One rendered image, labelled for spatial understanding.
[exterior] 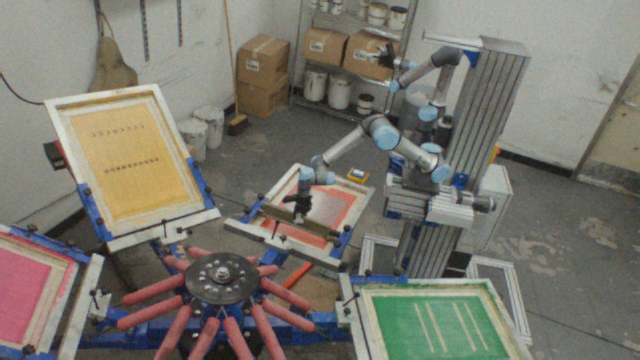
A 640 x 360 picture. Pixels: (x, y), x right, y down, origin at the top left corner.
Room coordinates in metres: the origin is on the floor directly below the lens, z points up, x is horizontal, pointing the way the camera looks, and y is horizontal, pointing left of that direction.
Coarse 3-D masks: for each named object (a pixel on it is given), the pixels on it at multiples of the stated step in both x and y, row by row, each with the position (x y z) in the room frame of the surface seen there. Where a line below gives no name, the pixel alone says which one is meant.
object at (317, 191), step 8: (296, 184) 2.63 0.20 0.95; (288, 192) 2.52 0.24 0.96; (296, 192) 2.54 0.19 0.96; (312, 192) 2.57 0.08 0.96; (320, 192) 2.58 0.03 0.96; (312, 200) 2.48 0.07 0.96; (288, 208) 2.35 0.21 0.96; (312, 208) 2.40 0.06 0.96; (264, 224) 2.16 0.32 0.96; (272, 224) 2.18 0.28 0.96; (280, 224) 2.19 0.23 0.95; (280, 232) 2.12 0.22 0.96; (288, 232) 2.13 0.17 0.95
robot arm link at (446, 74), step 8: (448, 64) 3.04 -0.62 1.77; (456, 64) 3.04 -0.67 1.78; (440, 72) 3.08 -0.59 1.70; (448, 72) 3.05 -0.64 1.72; (440, 80) 3.06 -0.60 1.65; (448, 80) 3.05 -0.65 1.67; (440, 88) 3.05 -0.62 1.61; (448, 88) 3.06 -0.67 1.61; (440, 96) 3.05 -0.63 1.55; (432, 104) 3.05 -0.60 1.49; (440, 104) 3.04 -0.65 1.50; (440, 112) 3.03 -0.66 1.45
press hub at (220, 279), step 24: (192, 264) 1.40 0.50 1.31; (216, 264) 1.43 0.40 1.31; (240, 264) 1.45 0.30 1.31; (192, 288) 1.27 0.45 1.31; (216, 288) 1.29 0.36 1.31; (240, 288) 1.32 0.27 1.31; (216, 312) 1.31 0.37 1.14; (240, 312) 1.39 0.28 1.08; (192, 336) 1.27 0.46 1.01; (216, 336) 1.27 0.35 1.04
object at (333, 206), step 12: (336, 192) 2.62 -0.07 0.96; (324, 204) 2.46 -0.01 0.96; (336, 204) 2.48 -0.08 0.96; (348, 204) 2.51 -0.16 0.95; (312, 216) 2.32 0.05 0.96; (324, 216) 2.34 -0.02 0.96; (336, 216) 2.36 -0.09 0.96; (336, 228) 2.24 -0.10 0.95; (300, 240) 2.08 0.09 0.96; (312, 240) 2.10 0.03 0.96
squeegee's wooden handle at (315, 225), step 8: (264, 208) 2.16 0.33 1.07; (272, 208) 2.15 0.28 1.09; (280, 208) 2.15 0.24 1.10; (280, 216) 2.14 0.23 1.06; (288, 216) 2.12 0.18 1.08; (304, 216) 2.11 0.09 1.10; (296, 224) 2.11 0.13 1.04; (304, 224) 2.09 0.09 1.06; (312, 224) 2.08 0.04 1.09; (320, 224) 2.07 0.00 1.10; (328, 224) 2.08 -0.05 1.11; (320, 232) 2.07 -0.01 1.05; (328, 232) 2.06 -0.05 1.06
